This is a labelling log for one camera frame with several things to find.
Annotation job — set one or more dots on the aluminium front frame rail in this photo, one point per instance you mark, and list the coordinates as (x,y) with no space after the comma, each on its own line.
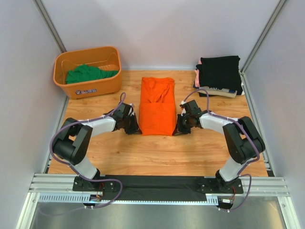
(256,186)

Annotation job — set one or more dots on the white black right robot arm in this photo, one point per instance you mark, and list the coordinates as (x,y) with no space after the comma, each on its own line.
(244,143)

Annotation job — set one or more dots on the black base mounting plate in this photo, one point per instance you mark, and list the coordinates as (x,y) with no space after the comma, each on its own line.
(165,187)

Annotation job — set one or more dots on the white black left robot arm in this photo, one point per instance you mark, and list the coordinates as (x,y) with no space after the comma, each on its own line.
(71,143)

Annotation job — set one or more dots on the aluminium right side rail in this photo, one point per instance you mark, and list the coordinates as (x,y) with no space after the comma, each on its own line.
(254,115)

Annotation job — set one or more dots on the aluminium left corner post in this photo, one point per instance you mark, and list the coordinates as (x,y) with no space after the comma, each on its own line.
(50,25)

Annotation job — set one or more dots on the aluminium right corner post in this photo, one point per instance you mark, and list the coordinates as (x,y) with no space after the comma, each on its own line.
(267,28)

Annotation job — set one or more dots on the black bottom folded t shirt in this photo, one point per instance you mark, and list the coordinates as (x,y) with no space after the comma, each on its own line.
(202,95)

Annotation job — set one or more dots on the black folded t shirt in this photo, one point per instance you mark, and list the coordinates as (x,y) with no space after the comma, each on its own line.
(202,95)
(220,72)

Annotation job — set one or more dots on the green t shirt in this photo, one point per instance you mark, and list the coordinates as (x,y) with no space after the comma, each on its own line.
(84,73)

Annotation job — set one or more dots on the beige folded t shirt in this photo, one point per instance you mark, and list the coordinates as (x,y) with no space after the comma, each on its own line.
(218,92)

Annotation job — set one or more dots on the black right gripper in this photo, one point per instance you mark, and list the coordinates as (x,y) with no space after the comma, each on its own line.
(179,130)

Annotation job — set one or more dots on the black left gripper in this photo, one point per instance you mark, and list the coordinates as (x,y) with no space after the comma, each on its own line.
(135,129)

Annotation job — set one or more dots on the aluminium corner post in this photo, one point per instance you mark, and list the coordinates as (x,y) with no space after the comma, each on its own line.
(267,28)
(50,25)

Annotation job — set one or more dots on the orange t shirt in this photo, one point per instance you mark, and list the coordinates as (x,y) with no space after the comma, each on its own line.
(157,109)

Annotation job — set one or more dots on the orange plastic basket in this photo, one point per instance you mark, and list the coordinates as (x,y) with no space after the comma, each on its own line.
(106,58)

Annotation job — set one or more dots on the white slotted cable duct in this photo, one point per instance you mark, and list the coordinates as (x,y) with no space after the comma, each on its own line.
(92,199)

